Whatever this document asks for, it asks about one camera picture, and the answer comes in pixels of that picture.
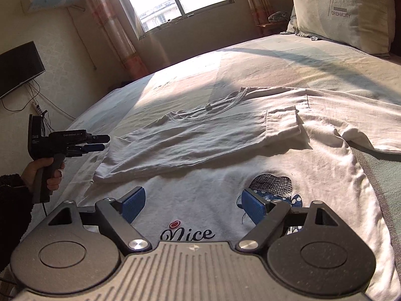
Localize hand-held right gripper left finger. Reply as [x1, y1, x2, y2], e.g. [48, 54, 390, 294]
[47, 186, 154, 255]

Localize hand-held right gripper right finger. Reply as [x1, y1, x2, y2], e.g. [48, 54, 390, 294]
[235, 187, 340, 254]

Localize white printed t-shirt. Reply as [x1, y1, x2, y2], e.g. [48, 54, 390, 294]
[73, 86, 401, 301]

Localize person's left forearm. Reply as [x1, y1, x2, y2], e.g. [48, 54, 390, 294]
[0, 172, 35, 273]

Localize person's left hand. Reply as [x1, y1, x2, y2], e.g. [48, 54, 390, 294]
[20, 157, 66, 192]

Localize pink patterned curtain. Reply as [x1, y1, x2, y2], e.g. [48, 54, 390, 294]
[73, 0, 149, 76]
[236, 0, 273, 35]

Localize white air conditioner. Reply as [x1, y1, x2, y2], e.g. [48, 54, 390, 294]
[20, 0, 86, 15]

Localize bed with striped sheet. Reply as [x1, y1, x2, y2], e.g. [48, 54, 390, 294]
[41, 33, 401, 301]

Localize wooden bedside shelf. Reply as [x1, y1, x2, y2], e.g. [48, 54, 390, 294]
[257, 22, 290, 36]

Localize grey cloth bundle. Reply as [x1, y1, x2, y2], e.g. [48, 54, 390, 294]
[268, 11, 292, 24]

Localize beige printed pillow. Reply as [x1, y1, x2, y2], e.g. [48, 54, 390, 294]
[291, 0, 397, 58]

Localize black television cables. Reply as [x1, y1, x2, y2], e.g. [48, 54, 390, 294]
[2, 78, 76, 132]

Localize black wall television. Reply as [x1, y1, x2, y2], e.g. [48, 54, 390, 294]
[0, 41, 46, 99]

